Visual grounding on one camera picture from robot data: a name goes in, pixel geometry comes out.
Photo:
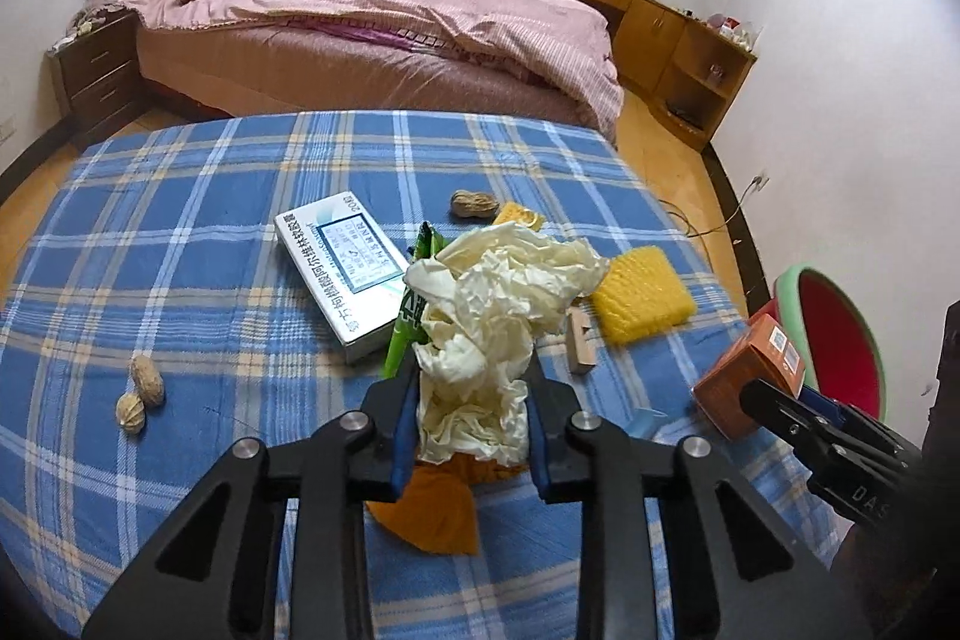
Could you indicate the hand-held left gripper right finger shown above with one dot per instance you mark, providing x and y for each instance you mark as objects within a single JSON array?
[{"x": 537, "y": 452}]

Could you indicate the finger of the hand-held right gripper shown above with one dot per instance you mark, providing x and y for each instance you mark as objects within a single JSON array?
[
  {"x": 780, "y": 411},
  {"x": 825, "y": 400}
]

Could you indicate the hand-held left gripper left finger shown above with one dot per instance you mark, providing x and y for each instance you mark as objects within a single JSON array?
[{"x": 405, "y": 449}]

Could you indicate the small orange carton box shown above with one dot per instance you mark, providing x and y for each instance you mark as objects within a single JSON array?
[{"x": 739, "y": 370}]

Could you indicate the green red trash bin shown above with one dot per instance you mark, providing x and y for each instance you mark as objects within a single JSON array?
[{"x": 836, "y": 340}]

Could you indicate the orange peel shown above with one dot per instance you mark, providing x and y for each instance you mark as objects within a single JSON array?
[{"x": 442, "y": 512}]

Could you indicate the green snack wrapper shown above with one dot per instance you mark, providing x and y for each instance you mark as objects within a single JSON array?
[{"x": 401, "y": 332}]

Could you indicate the notched wooden block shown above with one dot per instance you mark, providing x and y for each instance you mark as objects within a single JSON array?
[{"x": 581, "y": 340}]

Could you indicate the cream tissue paper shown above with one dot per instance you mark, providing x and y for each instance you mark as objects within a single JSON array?
[{"x": 487, "y": 310}]

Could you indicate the yellow sponge block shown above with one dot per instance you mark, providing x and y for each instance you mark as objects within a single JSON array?
[{"x": 641, "y": 295}]

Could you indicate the white teal medicine box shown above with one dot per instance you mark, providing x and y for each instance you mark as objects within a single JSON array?
[{"x": 330, "y": 265}]

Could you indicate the peanut in shell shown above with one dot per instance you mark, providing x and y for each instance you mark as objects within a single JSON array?
[
  {"x": 129, "y": 415},
  {"x": 148, "y": 381},
  {"x": 474, "y": 203}
]

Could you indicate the blue plaid cloth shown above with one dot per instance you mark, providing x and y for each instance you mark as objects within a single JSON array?
[{"x": 187, "y": 220}]

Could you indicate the small items on cabinet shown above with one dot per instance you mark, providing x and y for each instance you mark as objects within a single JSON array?
[{"x": 735, "y": 33}]

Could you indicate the mauve bed sheet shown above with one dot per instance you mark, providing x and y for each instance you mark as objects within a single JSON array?
[{"x": 300, "y": 66}]

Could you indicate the long light wooden cabinet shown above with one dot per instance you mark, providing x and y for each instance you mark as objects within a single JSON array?
[{"x": 660, "y": 33}]

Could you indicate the pink quilt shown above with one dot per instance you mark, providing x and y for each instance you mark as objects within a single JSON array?
[{"x": 465, "y": 10}]

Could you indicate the dark wooden nightstand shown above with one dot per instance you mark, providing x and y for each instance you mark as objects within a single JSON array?
[{"x": 97, "y": 78}]

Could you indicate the pile of items on nightstand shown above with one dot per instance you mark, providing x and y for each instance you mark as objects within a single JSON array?
[{"x": 94, "y": 14}]

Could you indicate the white wall socket with plug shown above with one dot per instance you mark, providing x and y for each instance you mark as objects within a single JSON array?
[{"x": 760, "y": 181}]

